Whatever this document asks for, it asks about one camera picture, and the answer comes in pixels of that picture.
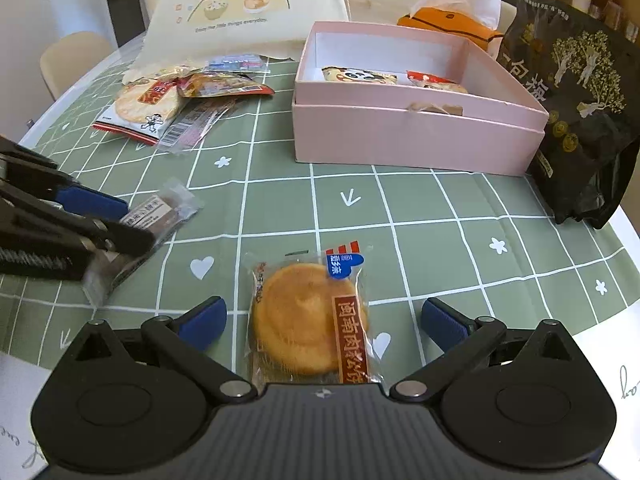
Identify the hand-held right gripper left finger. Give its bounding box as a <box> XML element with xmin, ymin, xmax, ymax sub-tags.
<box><xmin>65</xmin><ymin>296</ymin><xmax>253</xmax><ymax>404</ymax></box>

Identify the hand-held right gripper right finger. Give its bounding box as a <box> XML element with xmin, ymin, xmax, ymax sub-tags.
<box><xmin>390</xmin><ymin>296</ymin><xmax>578</xmax><ymax>403</ymax></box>

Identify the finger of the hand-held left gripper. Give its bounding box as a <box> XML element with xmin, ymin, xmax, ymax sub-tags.
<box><xmin>0</xmin><ymin>135</ymin><xmax>130</xmax><ymax>222</ymax></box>
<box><xmin>0</xmin><ymin>182</ymin><xmax>154</xmax><ymax>257</ymax></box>

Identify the brown bar snack packet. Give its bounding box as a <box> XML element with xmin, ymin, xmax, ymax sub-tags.
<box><xmin>82</xmin><ymin>177</ymin><xmax>203</xmax><ymax>306</ymax></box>

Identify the round pastry packet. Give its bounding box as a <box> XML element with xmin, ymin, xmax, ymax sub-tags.
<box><xmin>243</xmin><ymin>241</ymin><xmax>375</xmax><ymax>391</ymax></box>

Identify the round rice cracker packet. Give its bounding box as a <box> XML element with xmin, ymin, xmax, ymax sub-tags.
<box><xmin>92</xmin><ymin>77</ymin><xmax>183</xmax><ymax>147</ymax></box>

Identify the clear barcode snack packet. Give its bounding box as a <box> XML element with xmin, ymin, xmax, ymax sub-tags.
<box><xmin>159</xmin><ymin>97</ymin><xmax>245</xmax><ymax>150</ymax></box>

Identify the red and yellow snack packet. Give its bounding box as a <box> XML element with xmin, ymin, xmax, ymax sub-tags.
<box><xmin>176</xmin><ymin>71</ymin><xmax>276</xmax><ymax>101</ymax></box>

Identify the pink cardboard box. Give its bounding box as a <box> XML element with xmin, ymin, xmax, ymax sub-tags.
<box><xmin>291</xmin><ymin>21</ymin><xmax>550</xmax><ymax>177</ymax></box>

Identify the green checked tablecloth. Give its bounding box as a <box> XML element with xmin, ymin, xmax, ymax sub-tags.
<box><xmin>0</xmin><ymin>52</ymin><xmax>640</xmax><ymax>396</ymax></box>

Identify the white handwritten paper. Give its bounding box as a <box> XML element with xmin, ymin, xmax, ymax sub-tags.
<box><xmin>0</xmin><ymin>352</ymin><xmax>51</xmax><ymax>480</ymax></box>
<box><xmin>597</xmin><ymin>337</ymin><xmax>640</xmax><ymax>463</ymax></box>

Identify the blue and red small packet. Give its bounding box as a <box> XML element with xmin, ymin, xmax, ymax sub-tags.
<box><xmin>205</xmin><ymin>54</ymin><xmax>267</xmax><ymax>72</ymax></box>

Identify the cream cartoon tote bag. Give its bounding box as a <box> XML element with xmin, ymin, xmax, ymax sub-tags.
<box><xmin>124</xmin><ymin>0</ymin><xmax>351</xmax><ymax>83</ymax></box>

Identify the red and white snack packet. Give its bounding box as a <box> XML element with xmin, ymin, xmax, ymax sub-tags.
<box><xmin>406</xmin><ymin>70</ymin><xmax>469</xmax><ymax>95</ymax></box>

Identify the black patterned box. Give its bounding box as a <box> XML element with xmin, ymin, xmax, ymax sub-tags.
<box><xmin>500</xmin><ymin>0</ymin><xmax>640</xmax><ymax>231</ymax></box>

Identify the panda print snack packet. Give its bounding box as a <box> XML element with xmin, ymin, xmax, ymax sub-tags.
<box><xmin>321</xmin><ymin>66</ymin><xmax>398</xmax><ymax>87</ymax></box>

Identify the orange packet in wrapper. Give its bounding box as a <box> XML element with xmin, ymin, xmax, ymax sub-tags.
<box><xmin>397</xmin><ymin>0</ymin><xmax>505</xmax><ymax>52</ymax></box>

